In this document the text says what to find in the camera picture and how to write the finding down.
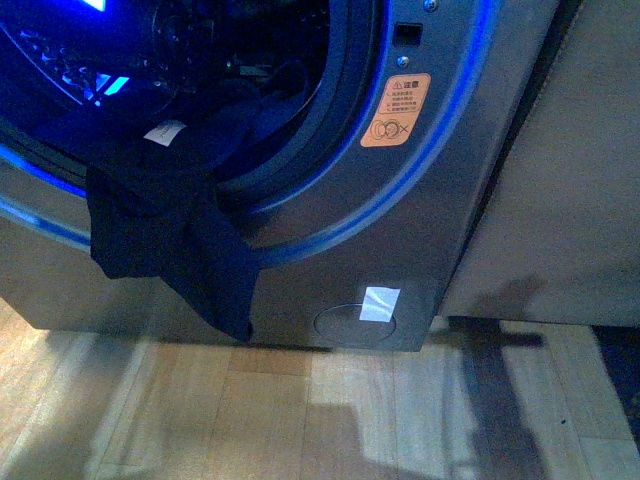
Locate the grey front-load washing machine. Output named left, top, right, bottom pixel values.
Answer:
left=1, top=1, right=578, bottom=351

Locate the dark navy garment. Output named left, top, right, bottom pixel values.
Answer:
left=86, top=64, right=308, bottom=342

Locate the orange warning sticker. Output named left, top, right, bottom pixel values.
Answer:
left=360, top=73, right=432, bottom=148

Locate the white tape piece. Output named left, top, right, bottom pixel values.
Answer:
left=358, top=286, right=401, bottom=323

